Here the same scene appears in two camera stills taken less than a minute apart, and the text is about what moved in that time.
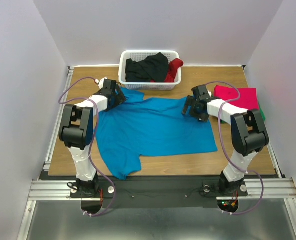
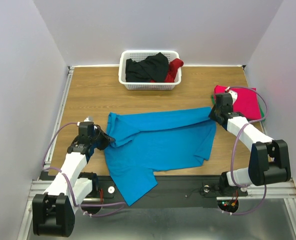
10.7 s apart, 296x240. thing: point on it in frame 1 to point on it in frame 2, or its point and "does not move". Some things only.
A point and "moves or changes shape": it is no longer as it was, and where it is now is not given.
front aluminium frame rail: [60, 190] does not move
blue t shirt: [144, 126] moves or changes shape
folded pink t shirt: [248, 99] does not move
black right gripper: [189, 107] to [215, 114]
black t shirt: [152, 69] does not move
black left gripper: [120, 98] to [106, 139]
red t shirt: [174, 65] does not move
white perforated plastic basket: [135, 55] does not move
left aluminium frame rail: [47, 162] does not move
